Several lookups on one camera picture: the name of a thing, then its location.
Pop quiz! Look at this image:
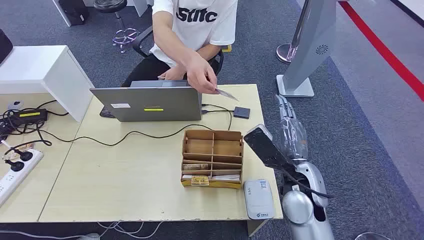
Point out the person's left hand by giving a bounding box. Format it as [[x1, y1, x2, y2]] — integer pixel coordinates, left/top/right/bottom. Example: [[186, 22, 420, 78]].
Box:
[[158, 64, 187, 81]]

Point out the person's right hand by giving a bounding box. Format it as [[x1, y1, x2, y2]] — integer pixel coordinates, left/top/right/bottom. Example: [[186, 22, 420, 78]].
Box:
[[185, 54, 220, 95]]

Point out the ID card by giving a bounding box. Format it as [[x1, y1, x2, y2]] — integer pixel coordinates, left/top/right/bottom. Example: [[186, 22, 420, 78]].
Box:
[[215, 88, 240, 102]]

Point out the person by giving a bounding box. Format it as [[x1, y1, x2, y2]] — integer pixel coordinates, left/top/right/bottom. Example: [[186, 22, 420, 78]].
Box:
[[120, 0, 239, 95]]

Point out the brown patterned card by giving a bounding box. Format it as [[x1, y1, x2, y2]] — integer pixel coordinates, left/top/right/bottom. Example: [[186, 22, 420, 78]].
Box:
[[183, 163, 210, 171]]

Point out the white card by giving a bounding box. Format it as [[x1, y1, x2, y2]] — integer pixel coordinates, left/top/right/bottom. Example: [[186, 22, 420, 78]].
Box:
[[210, 174, 241, 182]]

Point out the gold patterned card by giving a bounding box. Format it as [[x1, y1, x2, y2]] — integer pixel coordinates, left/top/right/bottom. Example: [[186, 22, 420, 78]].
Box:
[[191, 175, 210, 187]]

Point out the grey laptop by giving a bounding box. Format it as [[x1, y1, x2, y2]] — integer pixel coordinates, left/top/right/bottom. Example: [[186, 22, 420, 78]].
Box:
[[90, 79, 204, 123]]

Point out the black office chair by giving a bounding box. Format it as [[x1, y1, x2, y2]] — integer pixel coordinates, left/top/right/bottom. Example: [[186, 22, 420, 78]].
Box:
[[132, 25, 225, 76]]

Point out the small dark square device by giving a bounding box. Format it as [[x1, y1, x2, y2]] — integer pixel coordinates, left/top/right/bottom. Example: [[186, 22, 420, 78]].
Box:
[[233, 106, 252, 120]]

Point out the white furniture panel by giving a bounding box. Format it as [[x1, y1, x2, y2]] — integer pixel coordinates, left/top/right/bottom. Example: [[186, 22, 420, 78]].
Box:
[[126, 0, 155, 17], [52, 0, 72, 28]]

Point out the wooden compartment organizer box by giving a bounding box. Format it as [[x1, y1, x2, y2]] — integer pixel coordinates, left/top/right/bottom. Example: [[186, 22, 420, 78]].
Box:
[[180, 129, 245, 190]]

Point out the chrome stanchion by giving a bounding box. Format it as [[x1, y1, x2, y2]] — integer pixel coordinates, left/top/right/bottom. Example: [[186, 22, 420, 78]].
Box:
[[275, 0, 314, 64]]

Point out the black stool chrome base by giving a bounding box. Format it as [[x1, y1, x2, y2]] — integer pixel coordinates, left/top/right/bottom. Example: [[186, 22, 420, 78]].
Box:
[[93, 0, 142, 54]]

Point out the grey kiosk stand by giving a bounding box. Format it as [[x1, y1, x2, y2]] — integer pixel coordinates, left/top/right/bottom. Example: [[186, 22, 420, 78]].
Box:
[[275, 0, 338, 98]]

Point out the black case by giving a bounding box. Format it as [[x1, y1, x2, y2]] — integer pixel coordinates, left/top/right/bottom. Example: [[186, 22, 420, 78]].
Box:
[[57, 0, 90, 27]]

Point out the white cabinet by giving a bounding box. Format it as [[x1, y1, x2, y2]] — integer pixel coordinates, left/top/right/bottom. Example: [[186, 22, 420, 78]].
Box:
[[0, 45, 95, 123]]

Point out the black power adapter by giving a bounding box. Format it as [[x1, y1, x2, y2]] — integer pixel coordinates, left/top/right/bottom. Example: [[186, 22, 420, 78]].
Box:
[[11, 108, 49, 127]]

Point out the grey mouse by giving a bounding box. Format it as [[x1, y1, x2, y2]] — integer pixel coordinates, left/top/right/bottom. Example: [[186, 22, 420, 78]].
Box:
[[7, 100, 25, 112]]

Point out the black plug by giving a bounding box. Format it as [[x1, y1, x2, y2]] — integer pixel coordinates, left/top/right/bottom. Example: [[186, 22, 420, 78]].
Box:
[[3, 159, 25, 172], [13, 149, 34, 162]]

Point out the black monitor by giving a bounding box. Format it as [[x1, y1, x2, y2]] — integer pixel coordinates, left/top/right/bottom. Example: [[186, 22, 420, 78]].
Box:
[[0, 29, 14, 65]]

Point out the white power strip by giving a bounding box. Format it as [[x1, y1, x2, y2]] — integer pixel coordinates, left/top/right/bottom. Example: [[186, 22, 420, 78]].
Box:
[[0, 148, 45, 208]]

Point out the round grey base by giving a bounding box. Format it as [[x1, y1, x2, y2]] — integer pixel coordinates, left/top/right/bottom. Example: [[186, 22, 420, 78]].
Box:
[[354, 232, 392, 240]]

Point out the short black cable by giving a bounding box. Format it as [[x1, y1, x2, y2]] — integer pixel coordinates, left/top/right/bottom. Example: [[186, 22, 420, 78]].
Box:
[[201, 109, 235, 115]]

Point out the long black power cable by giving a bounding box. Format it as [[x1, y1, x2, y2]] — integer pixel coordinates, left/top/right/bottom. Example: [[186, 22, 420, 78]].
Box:
[[33, 103, 233, 147]]

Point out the black adapter cable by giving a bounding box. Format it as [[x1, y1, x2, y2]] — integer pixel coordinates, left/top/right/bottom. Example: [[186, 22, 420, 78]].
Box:
[[0, 99, 70, 142]]

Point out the black plug cable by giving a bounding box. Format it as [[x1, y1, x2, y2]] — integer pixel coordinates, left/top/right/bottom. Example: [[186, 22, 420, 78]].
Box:
[[2, 125, 53, 157]]

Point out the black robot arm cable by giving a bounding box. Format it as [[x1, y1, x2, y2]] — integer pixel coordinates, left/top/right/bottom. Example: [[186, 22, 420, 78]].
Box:
[[281, 168, 333, 200]]

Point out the white cable with plug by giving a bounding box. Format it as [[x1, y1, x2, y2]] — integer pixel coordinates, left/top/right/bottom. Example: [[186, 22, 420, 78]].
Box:
[[0, 230, 101, 240]]

